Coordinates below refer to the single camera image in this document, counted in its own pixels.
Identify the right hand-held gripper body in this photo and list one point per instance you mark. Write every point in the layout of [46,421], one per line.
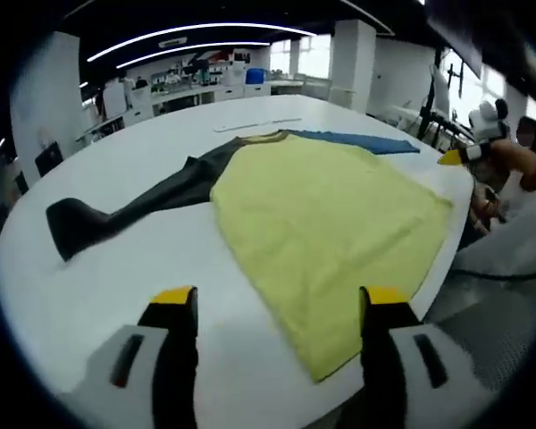
[489,123]

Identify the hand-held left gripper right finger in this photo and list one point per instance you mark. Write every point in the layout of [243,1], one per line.
[406,380]

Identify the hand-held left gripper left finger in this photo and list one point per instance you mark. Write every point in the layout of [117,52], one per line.
[129,384]

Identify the yellow blue black garment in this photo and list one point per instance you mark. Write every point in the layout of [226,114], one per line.
[317,214]

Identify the white tape template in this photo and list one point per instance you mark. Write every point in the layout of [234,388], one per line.
[250,125]

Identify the black monitor stand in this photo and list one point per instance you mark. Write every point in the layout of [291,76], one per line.
[452,73]

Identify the white square pillar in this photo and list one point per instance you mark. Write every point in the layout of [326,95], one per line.
[353,62]
[44,89]

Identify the blue bin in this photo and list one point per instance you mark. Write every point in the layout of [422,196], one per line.
[255,76]

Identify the black chair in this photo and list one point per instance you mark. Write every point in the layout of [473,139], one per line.
[50,158]

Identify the long curved ceiling light strip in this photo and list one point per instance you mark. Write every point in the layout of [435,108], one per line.
[205,26]
[232,44]

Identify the white counter cabinets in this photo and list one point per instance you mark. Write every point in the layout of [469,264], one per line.
[183,100]

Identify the white ceiling sign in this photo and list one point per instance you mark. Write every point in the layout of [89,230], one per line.
[173,42]

